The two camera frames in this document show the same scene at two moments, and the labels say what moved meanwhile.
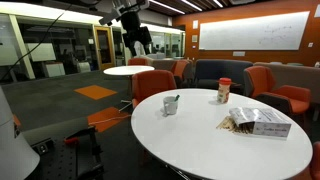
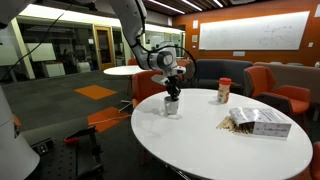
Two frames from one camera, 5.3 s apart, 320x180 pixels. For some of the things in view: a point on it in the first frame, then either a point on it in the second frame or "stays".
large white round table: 190,135 stays
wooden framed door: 105,46 stays
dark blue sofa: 208,72 stays
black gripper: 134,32 to 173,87
